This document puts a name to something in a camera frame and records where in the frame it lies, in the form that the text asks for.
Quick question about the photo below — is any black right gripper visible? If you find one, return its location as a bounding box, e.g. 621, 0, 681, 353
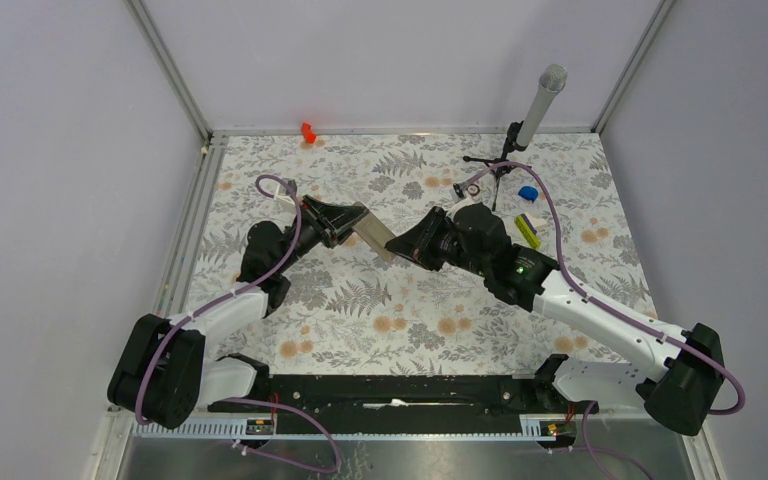
385, 206, 490, 277

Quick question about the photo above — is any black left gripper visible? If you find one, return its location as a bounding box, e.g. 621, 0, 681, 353
274, 195, 369, 274

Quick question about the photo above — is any white remote control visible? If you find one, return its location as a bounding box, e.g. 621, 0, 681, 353
352, 207, 396, 262

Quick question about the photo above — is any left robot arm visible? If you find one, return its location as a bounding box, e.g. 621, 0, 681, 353
107, 196, 370, 429

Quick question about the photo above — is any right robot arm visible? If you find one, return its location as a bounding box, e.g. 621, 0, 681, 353
385, 203, 726, 436

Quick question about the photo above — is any floral patterned table mat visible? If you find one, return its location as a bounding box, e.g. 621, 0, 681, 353
187, 134, 655, 375

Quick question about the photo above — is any red plastic block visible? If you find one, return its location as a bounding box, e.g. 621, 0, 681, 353
300, 122, 317, 144

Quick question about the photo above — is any black microphone tripod stand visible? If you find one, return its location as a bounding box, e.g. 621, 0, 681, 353
462, 121, 534, 211

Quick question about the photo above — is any blue plastic cap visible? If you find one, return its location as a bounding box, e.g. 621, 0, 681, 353
518, 186, 540, 202

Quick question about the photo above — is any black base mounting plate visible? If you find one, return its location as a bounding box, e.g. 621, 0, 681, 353
207, 374, 597, 430

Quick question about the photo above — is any grey microphone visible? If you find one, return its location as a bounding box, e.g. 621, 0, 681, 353
514, 64, 568, 151

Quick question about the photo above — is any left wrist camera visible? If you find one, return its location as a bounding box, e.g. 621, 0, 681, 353
273, 179, 298, 212

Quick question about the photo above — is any aluminium frame rail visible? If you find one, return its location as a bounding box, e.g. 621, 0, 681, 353
95, 0, 230, 480

